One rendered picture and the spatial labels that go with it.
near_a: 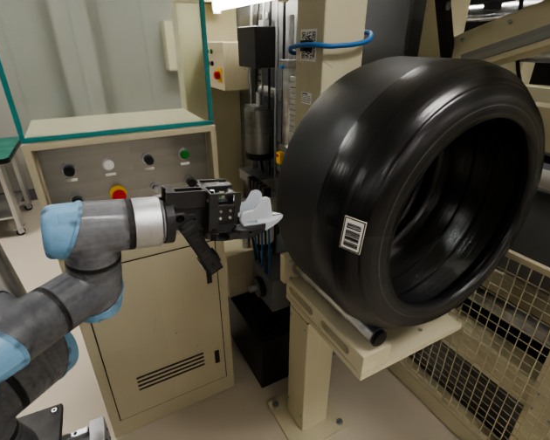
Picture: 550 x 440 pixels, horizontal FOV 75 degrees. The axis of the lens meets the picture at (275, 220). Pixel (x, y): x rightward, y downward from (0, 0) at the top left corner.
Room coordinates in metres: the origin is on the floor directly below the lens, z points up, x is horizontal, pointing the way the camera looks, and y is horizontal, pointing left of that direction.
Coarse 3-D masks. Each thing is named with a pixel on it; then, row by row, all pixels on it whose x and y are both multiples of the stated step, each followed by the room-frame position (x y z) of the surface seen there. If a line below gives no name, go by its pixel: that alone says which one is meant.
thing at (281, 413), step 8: (272, 400) 1.12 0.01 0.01; (280, 400) 1.12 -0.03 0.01; (328, 400) 1.12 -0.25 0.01; (272, 408) 1.08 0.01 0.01; (280, 408) 1.08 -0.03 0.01; (328, 408) 1.08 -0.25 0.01; (280, 416) 1.03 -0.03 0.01; (288, 416) 1.03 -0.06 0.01; (328, 416) 1.03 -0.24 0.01; (336, 416) 1.03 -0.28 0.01; (280, 424) 1.00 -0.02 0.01; (288, 424) 1.00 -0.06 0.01; (296, 424) 1.00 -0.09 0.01; (320, 424) 1.00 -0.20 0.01; (328, 424) 1.00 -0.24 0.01; (336, 424) 1.00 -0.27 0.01; (344, 424) 1.00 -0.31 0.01; (288, 432) 0.96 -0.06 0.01; (296, 432) 0.96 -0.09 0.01; (304, 432) 0.96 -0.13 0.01; (312, 432) 0.96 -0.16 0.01; (320, 432) 0.96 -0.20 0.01; (328, 432) 0.96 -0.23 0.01; (336, 432) 0.97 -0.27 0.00
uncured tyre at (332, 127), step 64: (384, 64) 0.78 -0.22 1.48; (448, 64) 0.68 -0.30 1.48; (320, 128) 0.69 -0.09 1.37; (384, 128) 0.58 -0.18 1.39; (448, 128) 0.59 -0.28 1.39; (512, 128) 0.72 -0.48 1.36; (320, 192) 0.60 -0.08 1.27; (384, 192) 0.54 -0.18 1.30; (448, 192) 0.98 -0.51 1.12; (512, 192) 0.83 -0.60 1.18; (320, 256) 0.57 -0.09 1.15; (384, 256) 0.54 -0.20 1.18; (448, 256) 0.85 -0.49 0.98; (384, 320) 0.57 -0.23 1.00
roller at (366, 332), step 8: (312, 280) 0.83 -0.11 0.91; (328, 296) 0.76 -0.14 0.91; (336, 304) 0.73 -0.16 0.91; (344, 312) 0.70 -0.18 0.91; (352, 320) 0.67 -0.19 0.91; (360, 320) 0.66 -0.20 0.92; (360, 328) 0.64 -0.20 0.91; (368, 328) 0.63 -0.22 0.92; (376, 328) 0.63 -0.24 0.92; (368, 336) 0.62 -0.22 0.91; (376, 336) 0.61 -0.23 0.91; (384, 336) 0.62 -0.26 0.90; (376, 344) 0.61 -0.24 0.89
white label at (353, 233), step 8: (344, 224) 0.54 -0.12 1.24; (352, 224) 0.53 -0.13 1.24; (360, 224) 0.52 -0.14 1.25; (344, 232) 0.54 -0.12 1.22; (352, 232) 0.53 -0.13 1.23; (360, 232) 0.52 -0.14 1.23; (344, 240) 0.53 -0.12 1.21; (352, 240) 0.53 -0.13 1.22; (360, 240) 0.52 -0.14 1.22; (344, 248) 0.53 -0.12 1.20; (352, 248) 0.52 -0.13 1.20; (360, 248) 0.52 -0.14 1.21
